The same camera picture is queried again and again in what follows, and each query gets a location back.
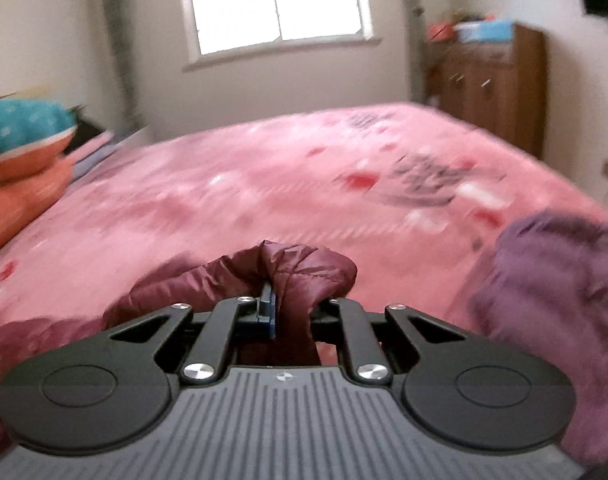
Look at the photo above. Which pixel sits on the teal pillow with orange edge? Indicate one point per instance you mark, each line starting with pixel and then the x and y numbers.
pixel 19 122

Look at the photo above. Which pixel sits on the maroon puffer jacket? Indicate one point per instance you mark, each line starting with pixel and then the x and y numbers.
pixel 296 270

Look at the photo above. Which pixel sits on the white framed window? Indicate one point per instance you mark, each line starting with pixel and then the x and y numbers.
pixel 279 0

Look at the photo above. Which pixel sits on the pink printed bed blanket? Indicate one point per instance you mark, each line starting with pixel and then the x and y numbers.
pixel 234 185

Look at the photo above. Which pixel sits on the red box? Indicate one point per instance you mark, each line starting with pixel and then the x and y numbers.
pixel 441 32

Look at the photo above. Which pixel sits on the grey curtain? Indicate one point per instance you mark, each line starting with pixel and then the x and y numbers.
pixel 120 40
pixel 415 35

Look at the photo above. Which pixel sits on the brown wooden cabinet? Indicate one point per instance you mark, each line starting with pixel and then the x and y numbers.
pixel 489 85

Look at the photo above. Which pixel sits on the purple garment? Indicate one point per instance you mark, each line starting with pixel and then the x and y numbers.
pixel 554 280

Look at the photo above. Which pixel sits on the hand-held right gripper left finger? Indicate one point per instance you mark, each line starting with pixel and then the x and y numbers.
pixel 268 312

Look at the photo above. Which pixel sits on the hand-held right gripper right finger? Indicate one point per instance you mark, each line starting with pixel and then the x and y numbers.
pixel 345 316

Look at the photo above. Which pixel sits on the folded striped bedding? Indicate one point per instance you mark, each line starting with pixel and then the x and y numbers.
pixel 106 147

